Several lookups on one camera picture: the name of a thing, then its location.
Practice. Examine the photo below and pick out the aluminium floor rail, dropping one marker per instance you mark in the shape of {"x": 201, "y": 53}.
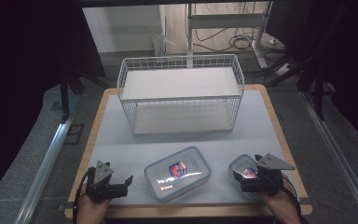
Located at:
{"x": 43, "y": 165}
{"x": 338, "y": 158}

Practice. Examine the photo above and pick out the white metal desk frame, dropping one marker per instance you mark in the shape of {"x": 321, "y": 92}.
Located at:
{"x": 225, "y": 21}

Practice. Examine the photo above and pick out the small clear plastic food container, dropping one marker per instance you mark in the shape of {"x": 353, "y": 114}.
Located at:
{"x": 242, "y": 163}

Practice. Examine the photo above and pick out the large clear plastic food container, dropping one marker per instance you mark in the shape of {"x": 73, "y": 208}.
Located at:
{"x": 186, "y": 183}

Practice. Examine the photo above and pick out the black metal stand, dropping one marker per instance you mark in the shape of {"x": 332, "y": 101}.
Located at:
{"x": 318, "y": 96}
{"x": 64, "y": 96}

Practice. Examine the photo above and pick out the person's left hand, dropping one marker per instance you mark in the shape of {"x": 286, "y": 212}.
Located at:
{"x": 91, "y": 209}

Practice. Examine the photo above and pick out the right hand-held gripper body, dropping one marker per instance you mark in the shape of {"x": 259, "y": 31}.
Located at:
{"x": 268, "y": 182}

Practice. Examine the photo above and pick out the white power strip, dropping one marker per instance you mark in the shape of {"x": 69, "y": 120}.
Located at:
{"x": 282, "y": 70}

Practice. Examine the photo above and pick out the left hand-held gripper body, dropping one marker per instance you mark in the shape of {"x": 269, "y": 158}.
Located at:
{"x": 101, "y": 174}

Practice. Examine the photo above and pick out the wooden-edged white work board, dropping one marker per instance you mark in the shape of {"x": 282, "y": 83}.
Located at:
{"x": 121, "y": 146}

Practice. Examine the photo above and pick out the white panel board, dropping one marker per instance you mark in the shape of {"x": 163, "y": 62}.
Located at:
{"x": 121, "y": 28}

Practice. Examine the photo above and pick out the person's right hand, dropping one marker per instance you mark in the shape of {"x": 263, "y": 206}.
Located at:
{"x": 284, "y": 205}

